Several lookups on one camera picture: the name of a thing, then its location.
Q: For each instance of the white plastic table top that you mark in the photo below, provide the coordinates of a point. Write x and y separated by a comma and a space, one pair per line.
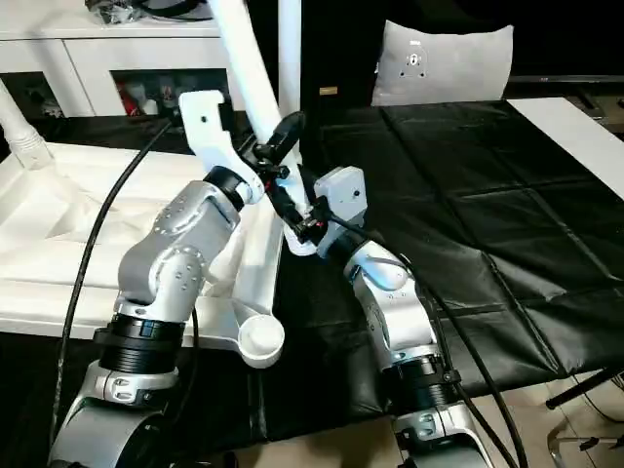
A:
49, 219

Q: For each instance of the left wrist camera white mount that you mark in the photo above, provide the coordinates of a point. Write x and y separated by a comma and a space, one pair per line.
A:
209, 131

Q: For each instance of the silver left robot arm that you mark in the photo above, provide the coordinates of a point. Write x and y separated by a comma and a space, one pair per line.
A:
170, 234

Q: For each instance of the chrome stand base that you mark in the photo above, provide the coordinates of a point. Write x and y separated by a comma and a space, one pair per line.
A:
553, 439

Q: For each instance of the black table frame leg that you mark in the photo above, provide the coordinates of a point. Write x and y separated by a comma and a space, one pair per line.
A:
585, 387

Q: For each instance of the dark robot lower body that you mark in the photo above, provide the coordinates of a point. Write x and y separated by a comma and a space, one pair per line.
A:
205, 460

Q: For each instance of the black cabinet with yellow label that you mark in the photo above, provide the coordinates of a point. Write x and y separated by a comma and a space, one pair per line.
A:
336, 49

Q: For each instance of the white flat board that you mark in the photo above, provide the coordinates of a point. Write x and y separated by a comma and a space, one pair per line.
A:
570, 131

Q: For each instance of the white glass-door cabinet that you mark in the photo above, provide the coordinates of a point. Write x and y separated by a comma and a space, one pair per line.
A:
97, 53

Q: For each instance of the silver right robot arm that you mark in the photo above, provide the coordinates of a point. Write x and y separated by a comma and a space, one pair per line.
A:
390, 302

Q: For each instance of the grey helmet on cabinet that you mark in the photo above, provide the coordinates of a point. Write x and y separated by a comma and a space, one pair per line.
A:
180, 7

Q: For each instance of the dark clutter on cabinet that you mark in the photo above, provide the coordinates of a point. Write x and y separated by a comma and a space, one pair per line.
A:
114, 12

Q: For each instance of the white plastic table leg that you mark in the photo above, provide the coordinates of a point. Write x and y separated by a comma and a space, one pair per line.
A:
288, 58
248, 73
19, 127

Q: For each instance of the black work mat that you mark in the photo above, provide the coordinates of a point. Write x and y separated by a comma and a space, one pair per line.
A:
487, 195

